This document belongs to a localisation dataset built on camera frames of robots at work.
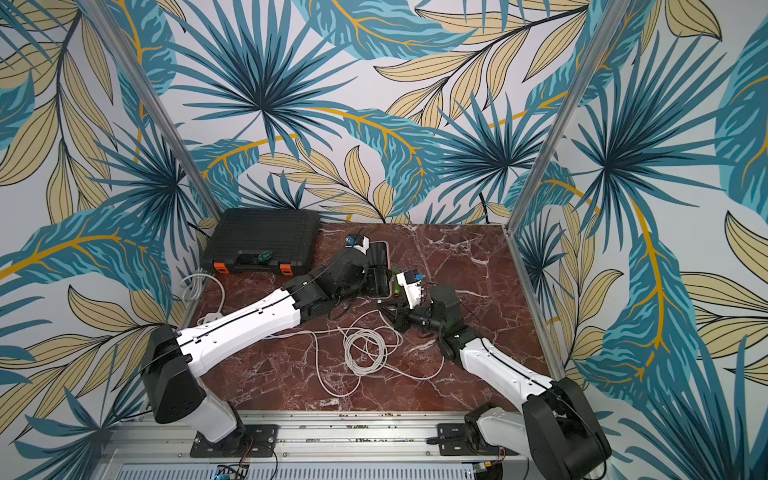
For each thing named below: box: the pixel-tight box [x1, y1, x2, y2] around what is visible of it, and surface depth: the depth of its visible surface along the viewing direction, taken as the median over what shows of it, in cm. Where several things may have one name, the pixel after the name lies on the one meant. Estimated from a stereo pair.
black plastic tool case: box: [201, 207, 321, 276], surface depth 108 cm
